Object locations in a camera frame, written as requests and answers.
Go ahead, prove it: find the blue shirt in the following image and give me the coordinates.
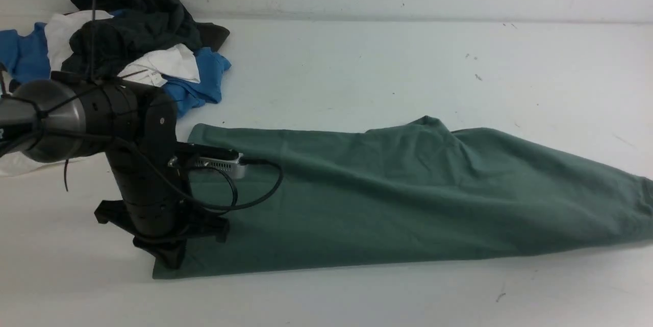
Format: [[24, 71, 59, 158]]
[[2, 11, 231, 116]]

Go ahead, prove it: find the left camera cable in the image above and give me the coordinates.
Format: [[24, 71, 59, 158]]
[[122, 138, 284, 213]]

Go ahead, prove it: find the green long sleeve shirt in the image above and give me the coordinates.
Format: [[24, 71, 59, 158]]
[[153, 116, 652, 279]]

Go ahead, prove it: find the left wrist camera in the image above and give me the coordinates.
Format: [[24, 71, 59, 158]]
[[168, 142, 247, 179]]

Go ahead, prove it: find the white shirt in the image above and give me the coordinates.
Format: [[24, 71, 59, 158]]
[[0, 10, 201, 177]]

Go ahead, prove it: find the dark grey shirt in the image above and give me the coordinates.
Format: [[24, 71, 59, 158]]
[[49, 0, 229, 80]]

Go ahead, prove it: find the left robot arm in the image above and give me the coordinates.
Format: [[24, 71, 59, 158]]
[[1, 72, 238, 269]]

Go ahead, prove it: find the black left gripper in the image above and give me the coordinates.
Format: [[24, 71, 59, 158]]
[[95, 200, 230, 270]]

